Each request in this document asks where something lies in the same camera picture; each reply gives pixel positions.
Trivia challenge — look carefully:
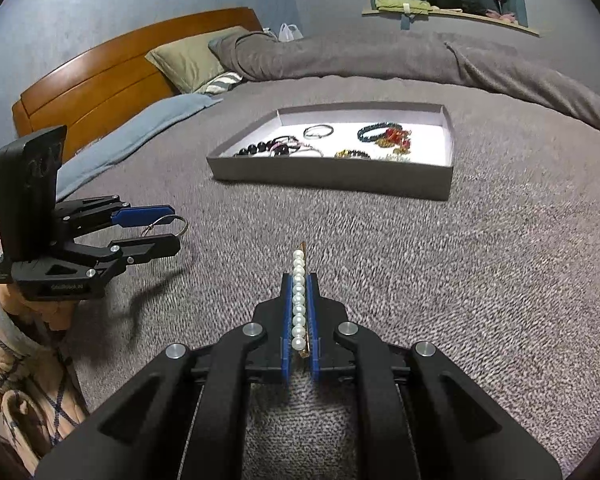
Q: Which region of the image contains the white plastic bag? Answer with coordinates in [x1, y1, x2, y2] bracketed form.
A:
[262, 23, 303, 42]

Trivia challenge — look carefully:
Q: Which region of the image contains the wooden headboard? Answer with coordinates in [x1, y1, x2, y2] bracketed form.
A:
[12, 7, 263, 148]

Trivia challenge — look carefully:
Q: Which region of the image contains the person's left forearm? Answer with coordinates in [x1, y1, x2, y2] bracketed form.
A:
[0, 280, 88, 466]

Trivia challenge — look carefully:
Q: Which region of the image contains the blue bead bracelet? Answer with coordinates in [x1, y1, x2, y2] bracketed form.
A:
[356, 121, 406, 142]

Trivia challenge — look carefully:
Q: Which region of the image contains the black cord bracelet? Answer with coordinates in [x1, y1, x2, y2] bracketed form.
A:
[271, 135, 306, 153]

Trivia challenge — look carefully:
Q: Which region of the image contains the black bead bracelet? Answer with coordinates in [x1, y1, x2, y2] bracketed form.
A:
[232, 141, 292, 159]

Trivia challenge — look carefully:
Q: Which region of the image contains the grey duvet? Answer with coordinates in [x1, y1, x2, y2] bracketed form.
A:
[207, 30, 600, 138]

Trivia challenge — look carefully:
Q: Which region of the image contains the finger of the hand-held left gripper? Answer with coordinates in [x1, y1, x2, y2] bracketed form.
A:
[55, 194, 176, 241]
[62, 232, 182, 273]

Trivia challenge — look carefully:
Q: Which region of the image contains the wooden window shelf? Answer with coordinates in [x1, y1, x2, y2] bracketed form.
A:
[361, 6, 541, 37]

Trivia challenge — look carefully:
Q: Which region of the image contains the pearl hair clip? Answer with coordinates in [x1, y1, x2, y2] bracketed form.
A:
[291, 241, 312, 359]

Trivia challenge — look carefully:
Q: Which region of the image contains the striped pillow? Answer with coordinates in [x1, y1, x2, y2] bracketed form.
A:
[195, 71, 243, 96]

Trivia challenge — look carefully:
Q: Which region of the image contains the light blue blanket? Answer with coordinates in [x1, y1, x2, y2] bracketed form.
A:
[55, 92, 224, 201]

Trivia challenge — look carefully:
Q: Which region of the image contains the red and gold ornament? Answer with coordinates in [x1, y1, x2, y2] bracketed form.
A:
[377, 126, 413, 154]

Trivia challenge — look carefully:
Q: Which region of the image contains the grey cardboard box tray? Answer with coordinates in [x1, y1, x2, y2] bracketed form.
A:
[206, 102, 456, 202]

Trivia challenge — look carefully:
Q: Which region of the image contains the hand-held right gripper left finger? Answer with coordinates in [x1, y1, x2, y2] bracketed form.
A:
[35, 272, 293, 480]

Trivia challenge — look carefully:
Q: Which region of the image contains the olive green pillow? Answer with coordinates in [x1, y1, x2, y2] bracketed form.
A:
[145, 25, 253, 95]

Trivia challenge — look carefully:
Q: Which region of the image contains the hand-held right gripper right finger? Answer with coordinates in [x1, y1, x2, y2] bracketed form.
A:
[305, 272, 563, 480]

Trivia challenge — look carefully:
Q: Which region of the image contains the green cloth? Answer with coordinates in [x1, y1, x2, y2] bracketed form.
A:
[374, 0, 433, 13]

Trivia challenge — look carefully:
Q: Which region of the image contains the person's left hand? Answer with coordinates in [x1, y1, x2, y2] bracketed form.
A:
[7, 287, 77, 333]

